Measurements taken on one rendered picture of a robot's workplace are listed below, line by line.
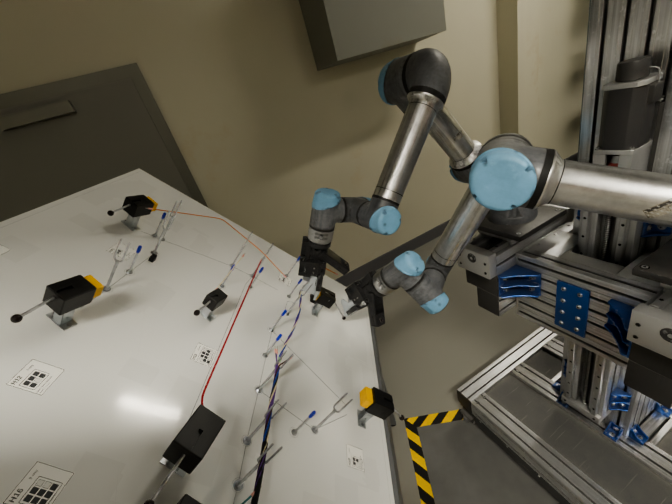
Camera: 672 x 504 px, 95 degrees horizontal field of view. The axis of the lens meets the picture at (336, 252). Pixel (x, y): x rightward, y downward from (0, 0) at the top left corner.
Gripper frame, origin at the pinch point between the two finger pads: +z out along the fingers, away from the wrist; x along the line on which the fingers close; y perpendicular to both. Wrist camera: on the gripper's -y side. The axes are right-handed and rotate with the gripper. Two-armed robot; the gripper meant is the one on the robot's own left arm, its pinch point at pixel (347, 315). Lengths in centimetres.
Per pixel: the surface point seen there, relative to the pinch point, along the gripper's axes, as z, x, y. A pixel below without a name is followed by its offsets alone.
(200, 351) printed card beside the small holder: -7, 51, 7
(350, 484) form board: -13, 35, -33
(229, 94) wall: 45, -46, 176
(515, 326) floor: 18, -147, -55
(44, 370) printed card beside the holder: -12, 76, 13
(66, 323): -9, 71, 21
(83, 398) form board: -12, 72, 6
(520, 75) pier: -69, -291, 127
